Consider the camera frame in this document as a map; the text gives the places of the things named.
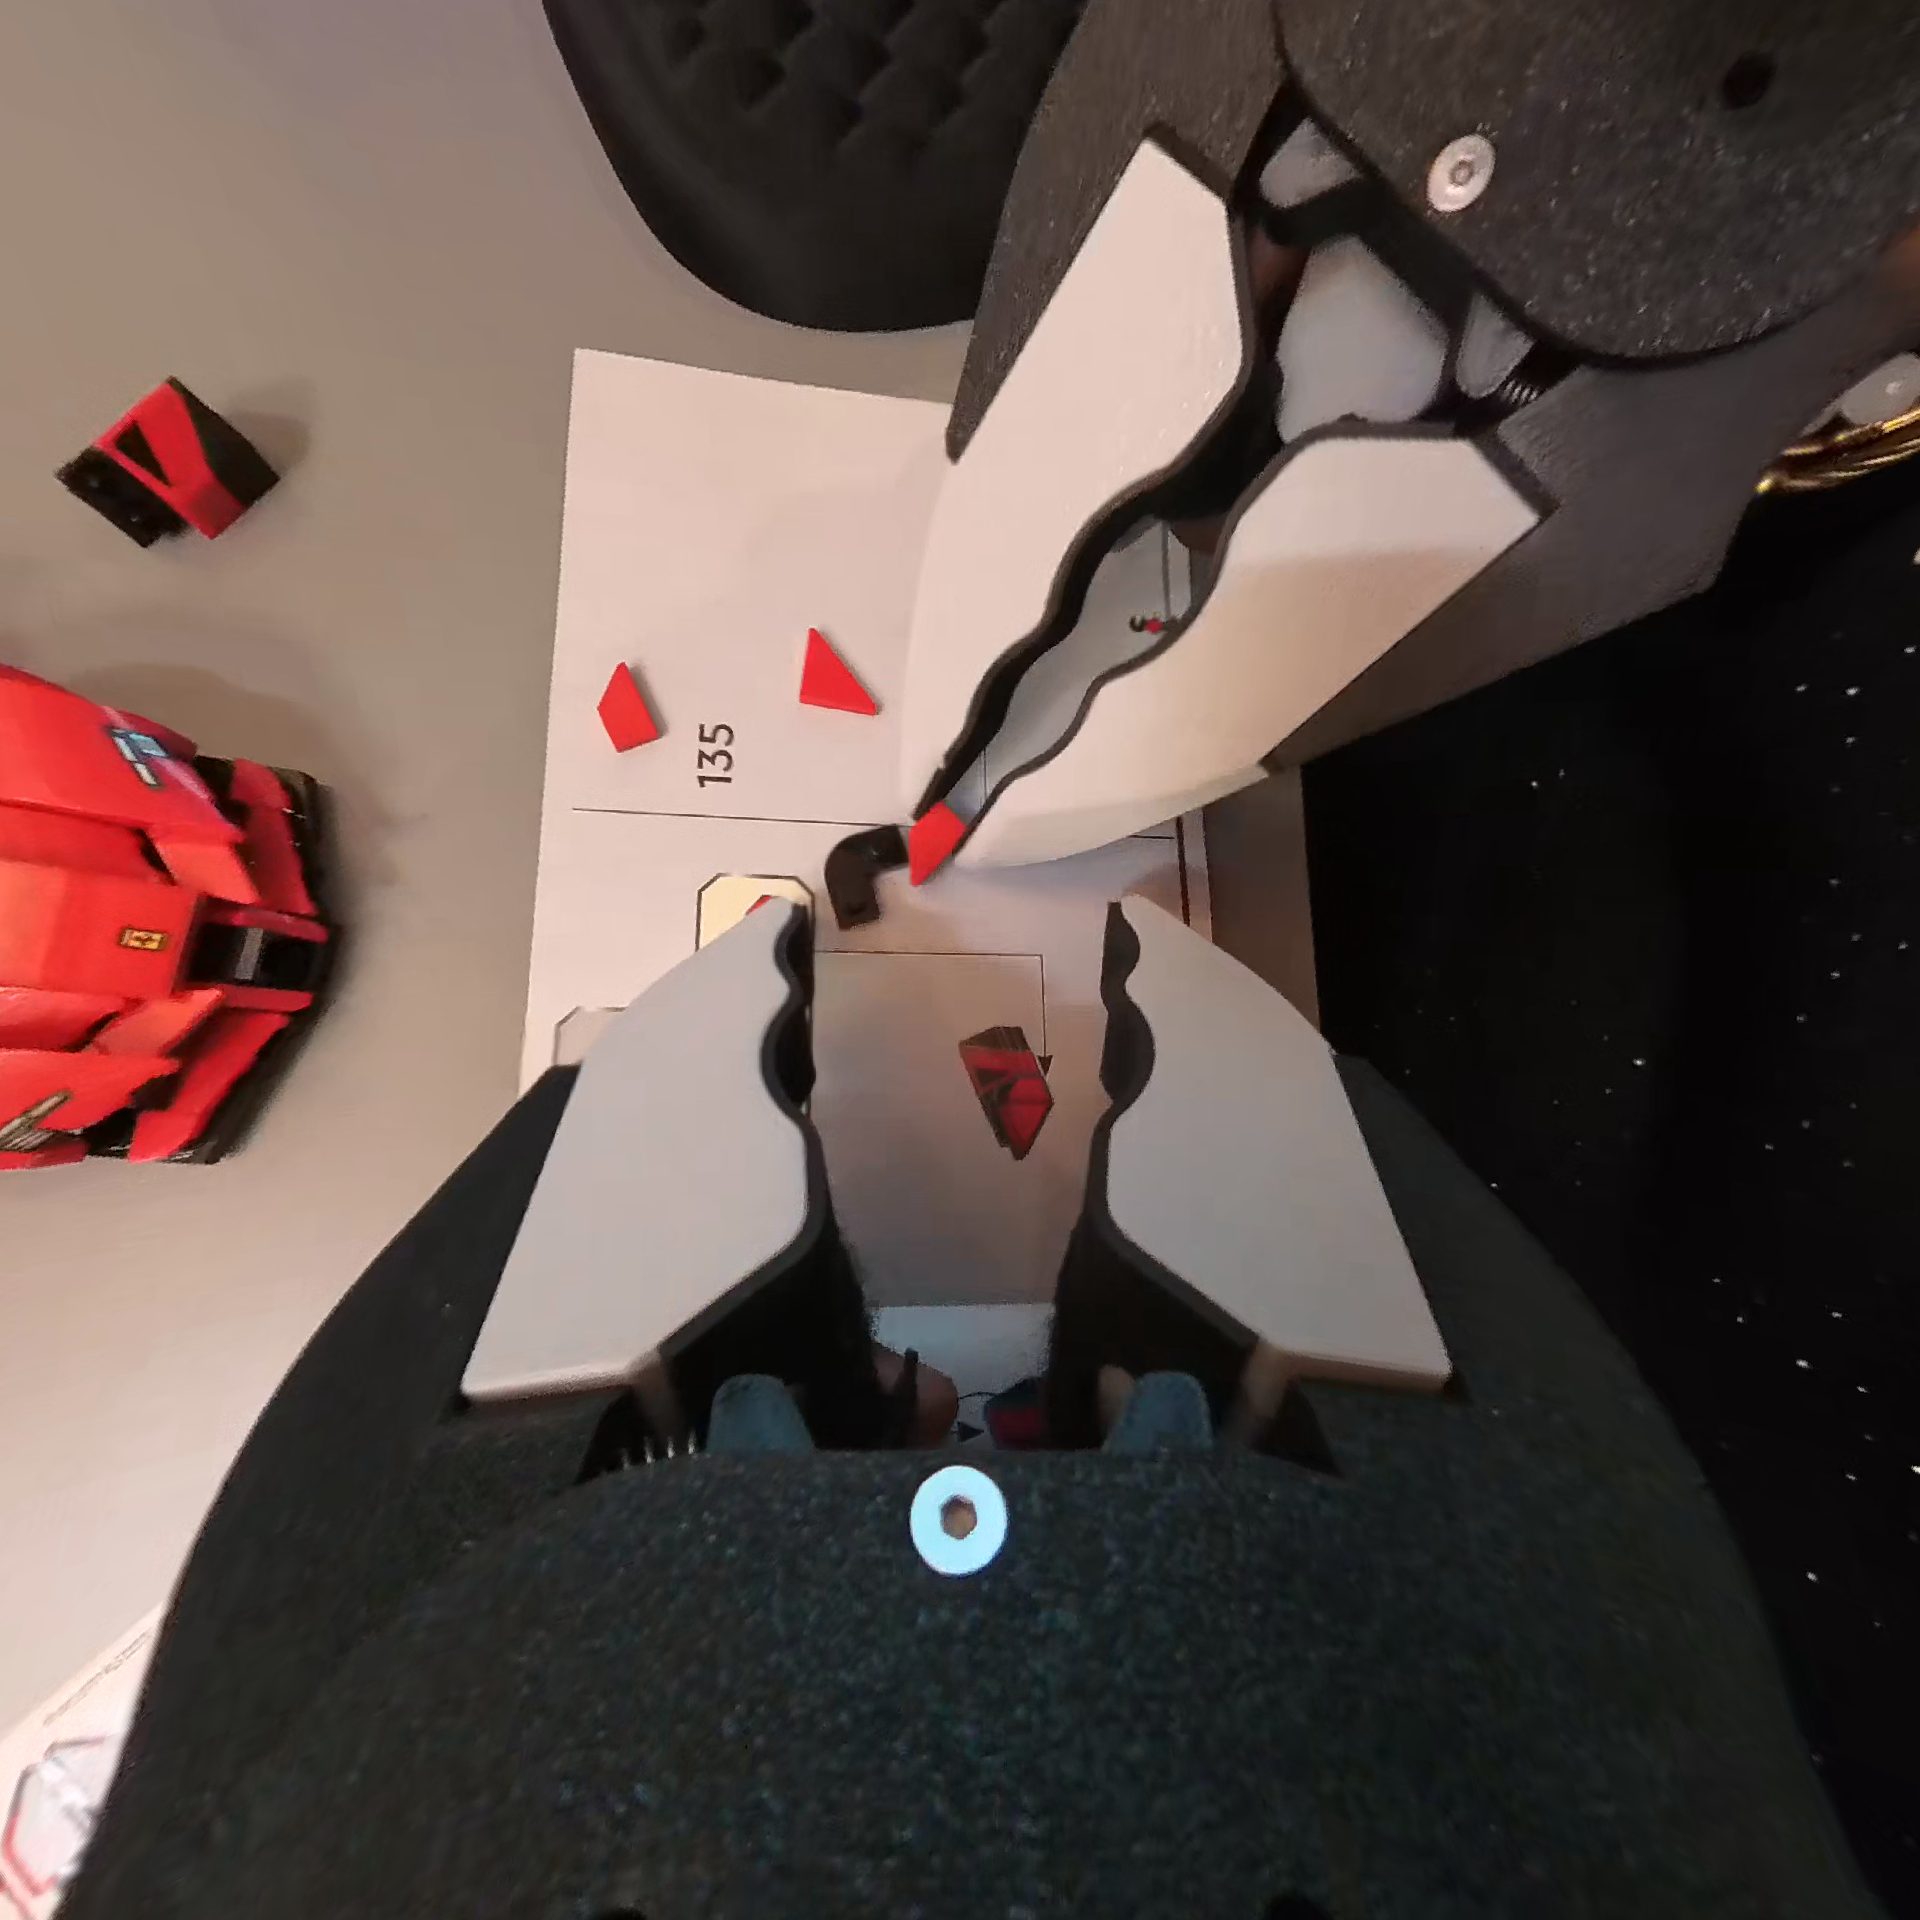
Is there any lego instruction booklet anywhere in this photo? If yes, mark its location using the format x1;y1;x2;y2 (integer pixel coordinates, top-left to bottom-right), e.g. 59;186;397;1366
517;345;1323;1473

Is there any black red lego block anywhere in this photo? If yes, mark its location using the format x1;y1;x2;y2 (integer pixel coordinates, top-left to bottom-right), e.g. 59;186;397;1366
55;375;281;550

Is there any black mesh chair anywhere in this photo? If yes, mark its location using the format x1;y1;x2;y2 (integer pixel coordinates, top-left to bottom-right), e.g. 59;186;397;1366
541;0;1097;332

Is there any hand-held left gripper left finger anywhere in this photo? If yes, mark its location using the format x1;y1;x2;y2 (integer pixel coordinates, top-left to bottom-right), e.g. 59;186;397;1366
457;908;873;1429

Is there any red lego car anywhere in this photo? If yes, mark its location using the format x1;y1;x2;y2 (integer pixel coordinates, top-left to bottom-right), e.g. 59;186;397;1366
0;668;331;1174

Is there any white sticker sheet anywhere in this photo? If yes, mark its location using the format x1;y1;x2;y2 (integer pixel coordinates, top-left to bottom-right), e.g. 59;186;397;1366
0;1608;166;1920

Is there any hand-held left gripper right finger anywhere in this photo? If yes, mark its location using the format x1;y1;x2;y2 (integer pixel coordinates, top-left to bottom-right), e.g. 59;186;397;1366
1049;896;1460;1429

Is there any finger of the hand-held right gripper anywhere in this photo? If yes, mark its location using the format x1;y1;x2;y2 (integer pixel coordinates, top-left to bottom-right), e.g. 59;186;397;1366
955;432;1551;877
900;136;1250;801

